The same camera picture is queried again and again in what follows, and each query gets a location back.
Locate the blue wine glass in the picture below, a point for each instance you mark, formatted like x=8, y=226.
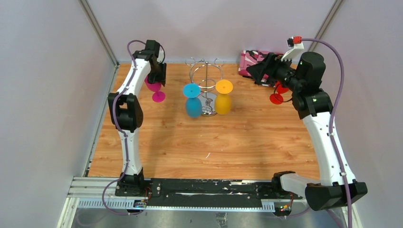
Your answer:
x=193, y=104

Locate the red wine glass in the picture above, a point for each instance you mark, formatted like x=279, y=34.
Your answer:
x=277, y=96

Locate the yellow wine glass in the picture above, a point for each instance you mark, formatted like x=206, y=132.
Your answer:
x=223, y=100

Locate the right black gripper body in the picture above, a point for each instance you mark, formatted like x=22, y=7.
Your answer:
x=282, y=72

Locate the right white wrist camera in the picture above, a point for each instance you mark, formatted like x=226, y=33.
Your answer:
x=296, y=47

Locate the pink camouflage cloth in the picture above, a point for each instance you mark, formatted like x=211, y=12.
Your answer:
x=252, y=57

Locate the aluminium frame rail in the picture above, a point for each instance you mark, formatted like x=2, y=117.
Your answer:
x=92, y=201

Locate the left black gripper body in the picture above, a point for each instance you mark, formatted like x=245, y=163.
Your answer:
x=158, y=74

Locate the magenta wine glass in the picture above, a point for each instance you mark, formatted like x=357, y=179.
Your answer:
x=158, y=95

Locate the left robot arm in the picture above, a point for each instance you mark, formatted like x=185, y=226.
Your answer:
x=147, y=68

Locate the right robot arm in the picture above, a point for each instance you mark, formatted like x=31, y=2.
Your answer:
x=318, y=132

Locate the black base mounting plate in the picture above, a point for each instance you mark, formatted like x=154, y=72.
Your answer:
x=205, y=193

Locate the chrome wine glass rack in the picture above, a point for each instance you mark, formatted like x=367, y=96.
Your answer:
x=207, y=85

